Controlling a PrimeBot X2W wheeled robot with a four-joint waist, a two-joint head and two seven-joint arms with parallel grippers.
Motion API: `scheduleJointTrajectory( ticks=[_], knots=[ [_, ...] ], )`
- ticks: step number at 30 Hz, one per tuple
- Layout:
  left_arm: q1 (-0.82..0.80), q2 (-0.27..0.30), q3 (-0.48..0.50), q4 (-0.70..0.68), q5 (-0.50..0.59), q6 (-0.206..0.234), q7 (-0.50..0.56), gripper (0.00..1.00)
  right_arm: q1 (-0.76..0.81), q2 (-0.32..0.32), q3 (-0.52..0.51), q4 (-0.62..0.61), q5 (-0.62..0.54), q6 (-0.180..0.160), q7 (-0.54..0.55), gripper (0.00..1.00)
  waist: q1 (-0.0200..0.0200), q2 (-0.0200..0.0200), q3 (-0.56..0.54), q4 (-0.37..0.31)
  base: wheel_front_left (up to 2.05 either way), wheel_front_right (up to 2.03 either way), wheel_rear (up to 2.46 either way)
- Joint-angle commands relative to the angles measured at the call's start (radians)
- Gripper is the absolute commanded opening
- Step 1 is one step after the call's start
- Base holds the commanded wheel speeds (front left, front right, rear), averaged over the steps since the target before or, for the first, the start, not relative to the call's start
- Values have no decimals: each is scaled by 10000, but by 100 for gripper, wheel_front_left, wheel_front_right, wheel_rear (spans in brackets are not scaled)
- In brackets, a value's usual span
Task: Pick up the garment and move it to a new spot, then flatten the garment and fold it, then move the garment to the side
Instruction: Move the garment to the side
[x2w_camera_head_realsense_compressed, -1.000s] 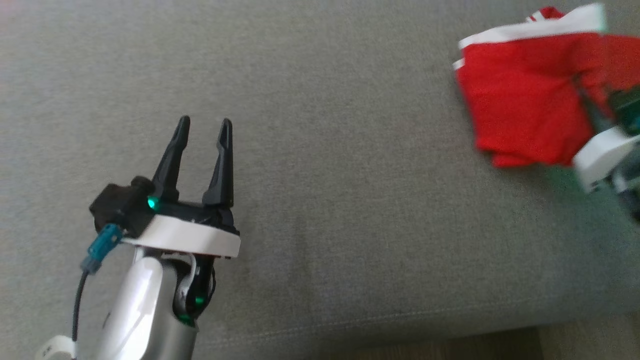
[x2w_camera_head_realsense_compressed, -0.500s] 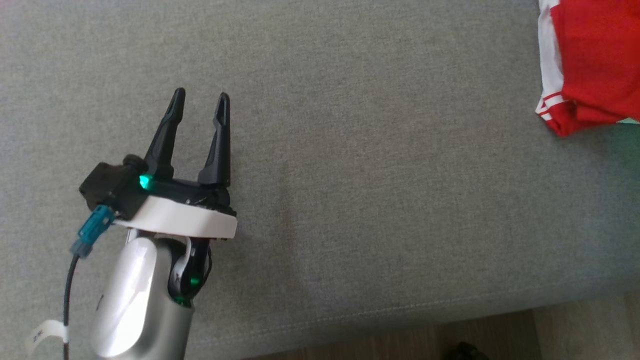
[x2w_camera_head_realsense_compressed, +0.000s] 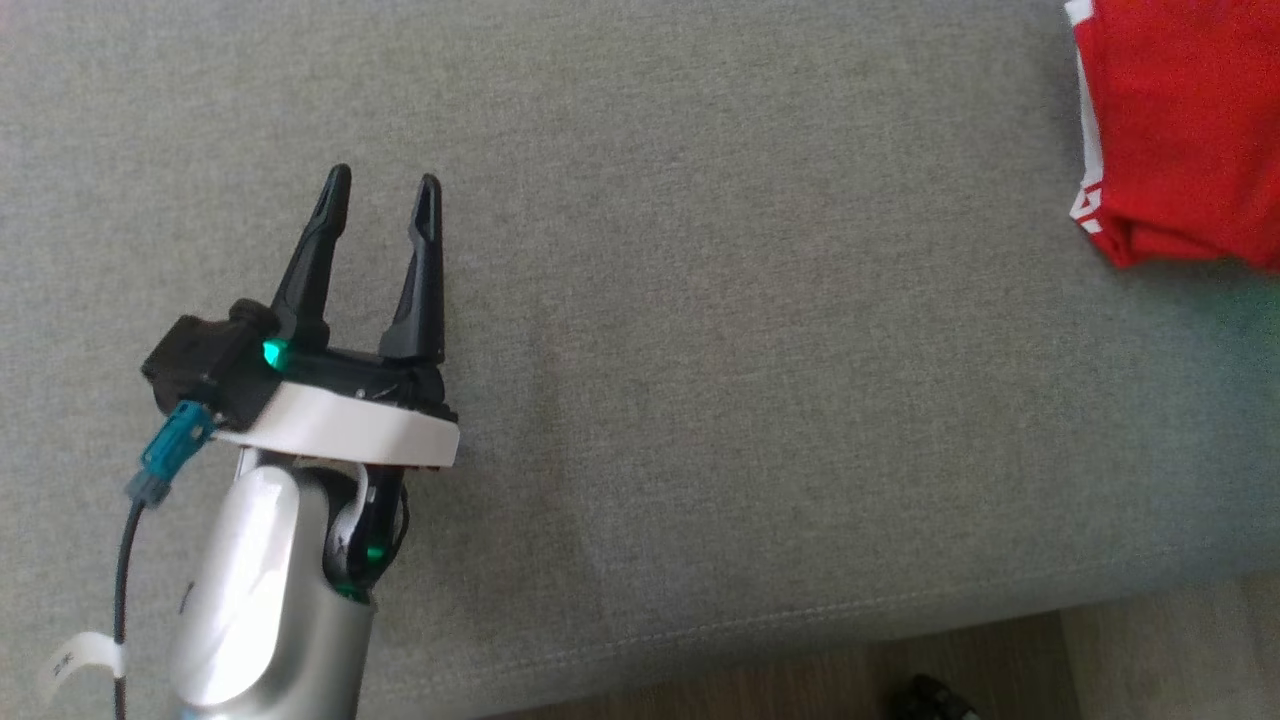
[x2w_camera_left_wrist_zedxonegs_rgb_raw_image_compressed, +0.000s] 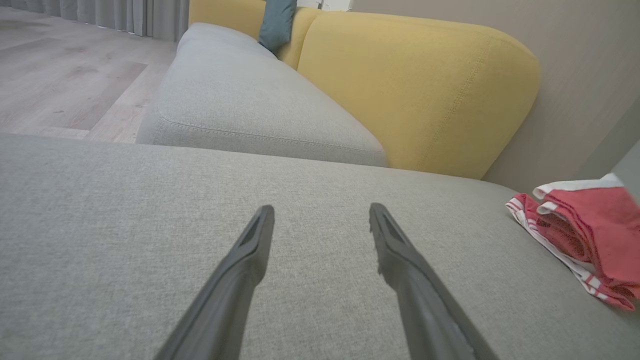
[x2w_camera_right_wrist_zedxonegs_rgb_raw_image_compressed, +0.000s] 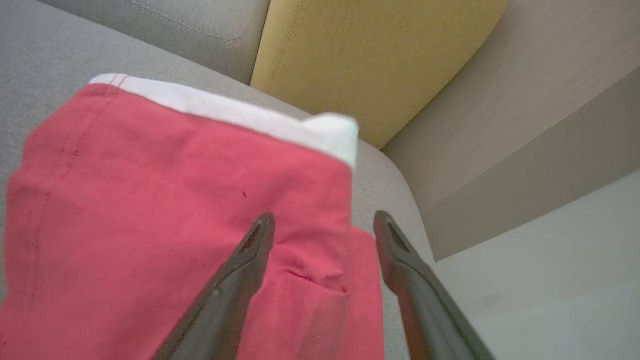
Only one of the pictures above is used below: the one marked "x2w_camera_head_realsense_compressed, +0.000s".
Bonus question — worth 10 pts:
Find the white cable label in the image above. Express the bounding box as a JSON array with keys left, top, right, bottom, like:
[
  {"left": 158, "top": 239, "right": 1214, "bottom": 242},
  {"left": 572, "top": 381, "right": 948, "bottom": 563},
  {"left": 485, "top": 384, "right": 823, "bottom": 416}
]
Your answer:
[{"left": 40, "top": 630, "right": 127, "bottom": 703}]

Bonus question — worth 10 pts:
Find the black cable teal connector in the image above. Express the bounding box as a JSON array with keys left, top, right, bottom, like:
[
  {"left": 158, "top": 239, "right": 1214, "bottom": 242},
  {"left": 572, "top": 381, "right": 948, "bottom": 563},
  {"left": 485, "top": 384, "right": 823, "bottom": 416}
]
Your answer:
[{"left": 112, "top": 400, "right": 218, "bottom": 720}]

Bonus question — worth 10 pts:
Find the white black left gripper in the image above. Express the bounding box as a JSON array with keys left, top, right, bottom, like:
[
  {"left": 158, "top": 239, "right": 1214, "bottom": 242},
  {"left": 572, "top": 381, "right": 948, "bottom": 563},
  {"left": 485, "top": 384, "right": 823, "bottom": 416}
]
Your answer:
[{"left": 212, "top": 162, "right": 462, "bottom": 471}]

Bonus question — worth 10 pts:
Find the red white basketball jersey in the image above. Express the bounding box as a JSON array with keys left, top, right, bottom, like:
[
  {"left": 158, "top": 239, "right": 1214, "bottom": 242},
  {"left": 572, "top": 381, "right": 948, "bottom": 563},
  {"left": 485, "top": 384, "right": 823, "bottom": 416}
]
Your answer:
[{"left": 1063, "top": 0, "right": 1280, "bottom": 274}]

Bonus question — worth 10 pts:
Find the small black object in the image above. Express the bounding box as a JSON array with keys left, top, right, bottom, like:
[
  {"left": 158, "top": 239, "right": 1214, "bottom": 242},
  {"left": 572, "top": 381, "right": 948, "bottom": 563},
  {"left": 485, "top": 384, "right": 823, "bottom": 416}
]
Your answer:
[{"left": 888, "top": 674, "right": 979, "bottom": 720}]

